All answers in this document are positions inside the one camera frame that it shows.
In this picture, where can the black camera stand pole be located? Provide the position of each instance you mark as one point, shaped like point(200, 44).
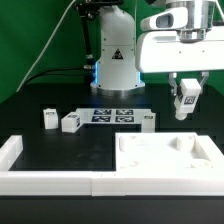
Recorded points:
point(88, 10)

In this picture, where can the white U-shaped fence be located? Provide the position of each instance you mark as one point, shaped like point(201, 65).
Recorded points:
point(93, 183)

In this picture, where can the white square tabletop tray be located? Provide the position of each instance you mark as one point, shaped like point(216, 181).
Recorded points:
point(174, 154)

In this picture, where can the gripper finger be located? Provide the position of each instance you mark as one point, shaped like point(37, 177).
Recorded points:
point(204, 77)
point(172, 82)

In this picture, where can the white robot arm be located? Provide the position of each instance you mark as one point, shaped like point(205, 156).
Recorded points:
point(182, 38)

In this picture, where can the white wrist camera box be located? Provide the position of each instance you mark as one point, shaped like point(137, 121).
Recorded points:
point(170, 19)

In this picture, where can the white base tag plate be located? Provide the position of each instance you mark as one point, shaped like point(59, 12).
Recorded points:
point(112, 116)

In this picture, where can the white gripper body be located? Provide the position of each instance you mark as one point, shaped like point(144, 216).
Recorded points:
point(162, 51)

